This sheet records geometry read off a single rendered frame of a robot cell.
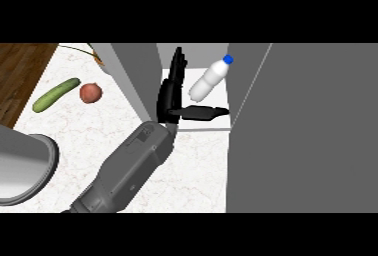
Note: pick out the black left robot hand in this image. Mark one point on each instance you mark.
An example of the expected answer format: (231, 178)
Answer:
(170, 96)

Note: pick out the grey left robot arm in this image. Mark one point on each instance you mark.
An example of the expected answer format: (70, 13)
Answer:
(130, 163)

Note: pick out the grey cabinet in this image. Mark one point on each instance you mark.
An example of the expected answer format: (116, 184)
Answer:
(133, 73)

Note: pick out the grey cabinet door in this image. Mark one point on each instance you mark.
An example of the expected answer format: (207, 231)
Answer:
(305, 133)

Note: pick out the white bottle with blue cap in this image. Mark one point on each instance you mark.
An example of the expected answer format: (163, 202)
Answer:
(209, 80)

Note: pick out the reddish brown onion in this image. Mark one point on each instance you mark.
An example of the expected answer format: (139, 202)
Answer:
(90, 93)

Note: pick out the thin green brown stem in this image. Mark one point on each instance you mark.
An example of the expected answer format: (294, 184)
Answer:
(99, 61)

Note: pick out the green cucumber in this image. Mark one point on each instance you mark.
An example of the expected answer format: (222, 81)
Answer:
(55, 95)

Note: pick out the grey round pot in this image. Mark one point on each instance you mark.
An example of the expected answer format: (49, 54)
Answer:
(23, 166)

